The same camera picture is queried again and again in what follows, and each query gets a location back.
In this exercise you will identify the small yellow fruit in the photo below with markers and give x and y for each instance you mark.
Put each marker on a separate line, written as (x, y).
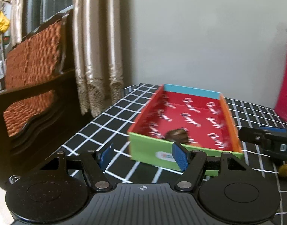
(282, 171)

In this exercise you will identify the wooden sofa orange cushions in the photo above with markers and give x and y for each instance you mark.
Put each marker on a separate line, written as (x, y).
(39, 108)

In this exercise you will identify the colourful cardboard fruit box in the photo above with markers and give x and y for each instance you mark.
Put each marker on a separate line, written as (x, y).
(204, 114)

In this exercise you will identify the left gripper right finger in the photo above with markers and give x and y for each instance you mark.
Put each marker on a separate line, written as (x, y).
(191, 163)

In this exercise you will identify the yellow cloth hanging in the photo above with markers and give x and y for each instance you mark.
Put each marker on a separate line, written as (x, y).
(4, 23)

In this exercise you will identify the beige satin curtain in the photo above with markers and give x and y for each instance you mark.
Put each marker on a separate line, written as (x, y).
(97, 46)

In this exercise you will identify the dark brown wrinkled fruit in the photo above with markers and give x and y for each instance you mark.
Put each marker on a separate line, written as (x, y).
(178, 135)

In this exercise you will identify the window frame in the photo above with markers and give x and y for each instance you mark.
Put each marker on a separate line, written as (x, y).
(38, 11)

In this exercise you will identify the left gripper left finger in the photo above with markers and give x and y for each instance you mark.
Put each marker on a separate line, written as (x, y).
(94, 163)

